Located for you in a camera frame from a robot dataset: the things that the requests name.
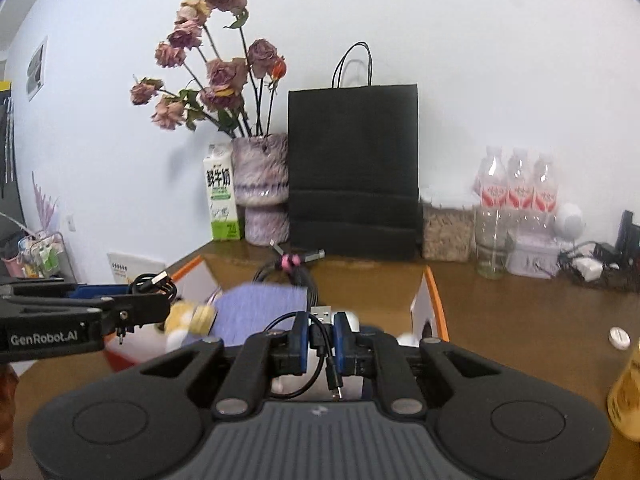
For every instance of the brown wooden desktop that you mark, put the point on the brown wooden desktop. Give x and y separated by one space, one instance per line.
500 310

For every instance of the green white milk carton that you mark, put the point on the green white milk carton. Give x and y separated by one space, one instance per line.
222 195

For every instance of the dried pink roses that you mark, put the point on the dried pink roses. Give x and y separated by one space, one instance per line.
220 75

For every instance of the white charger plug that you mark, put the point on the white charger plug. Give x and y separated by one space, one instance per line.
589 269

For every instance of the purple fuzzy vase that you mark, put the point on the purple fuzzy vase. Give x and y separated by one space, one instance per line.
260 180

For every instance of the black paper bag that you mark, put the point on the black paper bag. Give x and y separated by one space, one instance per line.
352 170

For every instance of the flat white cap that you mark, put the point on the flat white cap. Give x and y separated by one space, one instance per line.
619 338

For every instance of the white wall socket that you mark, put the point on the white wall socket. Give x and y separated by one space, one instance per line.
70 223

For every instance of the white round speaker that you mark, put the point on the white round speaker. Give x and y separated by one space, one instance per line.
571 222

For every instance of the tangle of chargers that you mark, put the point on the tangle of chargers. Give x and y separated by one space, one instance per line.
615 275

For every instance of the empty glass jar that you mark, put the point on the empty glass jar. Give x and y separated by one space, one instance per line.
492 250

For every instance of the framed wall picture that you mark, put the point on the framed wall picture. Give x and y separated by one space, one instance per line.
36 67

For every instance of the purple fabric pouch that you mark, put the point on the purple fabric pouch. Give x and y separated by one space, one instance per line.
255 310

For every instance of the yellow bear mug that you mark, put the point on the yellow bear mug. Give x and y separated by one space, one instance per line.
627 395

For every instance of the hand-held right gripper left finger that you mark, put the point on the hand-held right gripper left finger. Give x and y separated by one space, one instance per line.
301 345

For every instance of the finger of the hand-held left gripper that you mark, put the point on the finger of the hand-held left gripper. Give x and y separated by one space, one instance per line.
95 290
140 312

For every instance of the orange cardboard box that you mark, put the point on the orange cardboard box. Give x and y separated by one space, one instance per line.
370 285

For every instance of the red label water bottle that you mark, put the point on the red label water bottle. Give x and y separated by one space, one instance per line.
492 182
544 187
519 185

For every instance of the yellow white plush sheep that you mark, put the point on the yellow white plush sheep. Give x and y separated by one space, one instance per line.
187 320

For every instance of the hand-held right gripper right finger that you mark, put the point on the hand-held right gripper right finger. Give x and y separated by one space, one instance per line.
341 345

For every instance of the black upright device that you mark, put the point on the black upright device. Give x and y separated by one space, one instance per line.
630 235

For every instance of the clear seed container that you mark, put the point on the clear seed container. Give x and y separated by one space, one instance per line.
447 232

